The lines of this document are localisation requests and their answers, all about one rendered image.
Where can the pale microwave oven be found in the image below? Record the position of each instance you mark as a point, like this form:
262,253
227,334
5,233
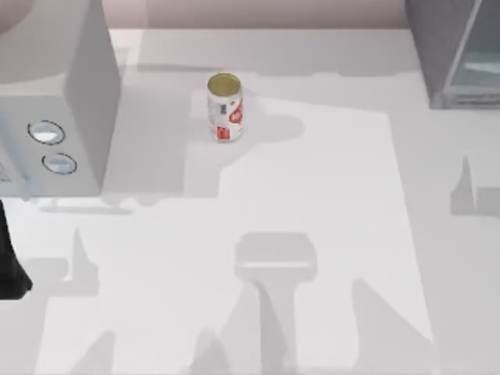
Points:
82,58

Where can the grey cabinet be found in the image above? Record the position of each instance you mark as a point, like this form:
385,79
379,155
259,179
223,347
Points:
441,51

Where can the small microwave knob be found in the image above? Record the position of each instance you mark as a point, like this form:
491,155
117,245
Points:
59,163

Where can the large microwave knob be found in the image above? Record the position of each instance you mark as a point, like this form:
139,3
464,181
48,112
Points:
46,132

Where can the red and white can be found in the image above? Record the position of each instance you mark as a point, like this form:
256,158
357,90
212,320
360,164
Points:
225,113

